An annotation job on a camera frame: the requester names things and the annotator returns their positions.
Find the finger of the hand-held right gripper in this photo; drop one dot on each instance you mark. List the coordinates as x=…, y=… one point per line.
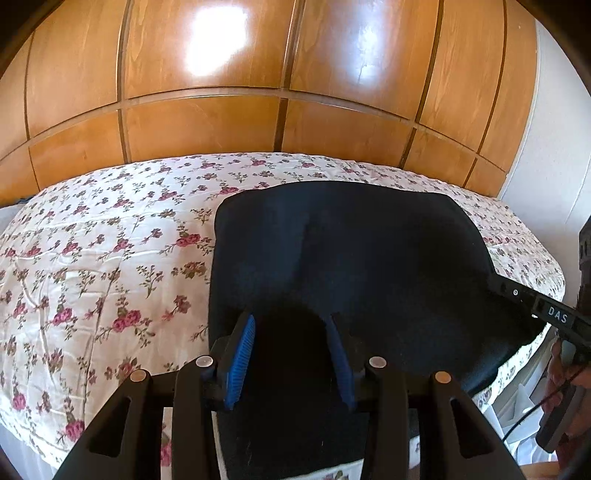
x=510, y=290

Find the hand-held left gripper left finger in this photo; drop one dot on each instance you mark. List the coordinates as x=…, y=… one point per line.
x=240, y=364

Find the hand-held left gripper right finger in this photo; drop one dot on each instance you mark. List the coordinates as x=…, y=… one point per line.
x=342, y=364

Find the black pants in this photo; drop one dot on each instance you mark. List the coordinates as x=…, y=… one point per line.
x=369, y=240

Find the person's right hand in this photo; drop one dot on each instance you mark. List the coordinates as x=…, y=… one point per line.
x=559, y=369

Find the floral quilted bedspread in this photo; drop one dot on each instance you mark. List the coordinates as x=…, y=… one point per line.
x=115, y=240

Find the grey bed base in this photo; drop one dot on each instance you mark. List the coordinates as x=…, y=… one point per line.
x=18, y=445

